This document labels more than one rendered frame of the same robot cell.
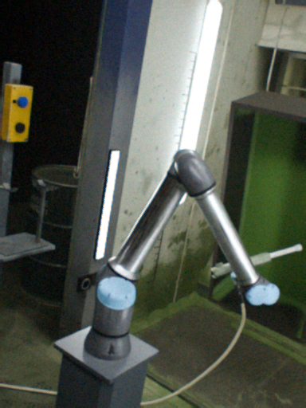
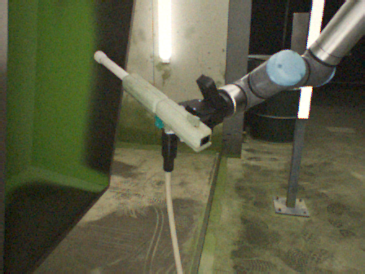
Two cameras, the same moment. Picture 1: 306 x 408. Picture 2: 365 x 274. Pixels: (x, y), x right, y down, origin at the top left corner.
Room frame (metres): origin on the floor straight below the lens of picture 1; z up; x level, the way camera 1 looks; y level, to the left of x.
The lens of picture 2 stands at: (2.63, 0.17, 1.02)
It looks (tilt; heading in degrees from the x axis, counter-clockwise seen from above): 17 degrees down; 247
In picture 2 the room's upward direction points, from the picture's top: straight up
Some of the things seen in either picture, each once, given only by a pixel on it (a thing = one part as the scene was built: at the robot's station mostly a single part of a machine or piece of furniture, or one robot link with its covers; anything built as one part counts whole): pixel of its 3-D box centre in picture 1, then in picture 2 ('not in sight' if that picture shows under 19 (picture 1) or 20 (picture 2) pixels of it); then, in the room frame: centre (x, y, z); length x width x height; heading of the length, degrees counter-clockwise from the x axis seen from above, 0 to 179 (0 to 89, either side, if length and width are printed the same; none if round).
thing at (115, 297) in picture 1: (114, 304); not in sight; (1.83, 0.08, 0.83); 0.17 x 0.15 x 0.18; 8
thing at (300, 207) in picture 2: not in sight; (290, 206); (1.31, -1.10, 0.01); 0.20 x 0.20 x 0.01; 55
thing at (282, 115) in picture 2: not in sight; (279, 99); (0.38, -2.33, 0.44); 0.59 x 0.58 x 0.89; 70
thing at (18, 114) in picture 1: (16, 113); not in sight; (2.38, 0.70, 1.42); 0.12 x 0.06 x 0.26; 145
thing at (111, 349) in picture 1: (109, 335); not in sight; (1.82, 0.08, 0.69); 0.19 x 0.19 x 0.10
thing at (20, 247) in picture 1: (21, 214); not in sight; (2.33, 0.61, 0.95); 0.26 x 0.15 x 0.32; 145
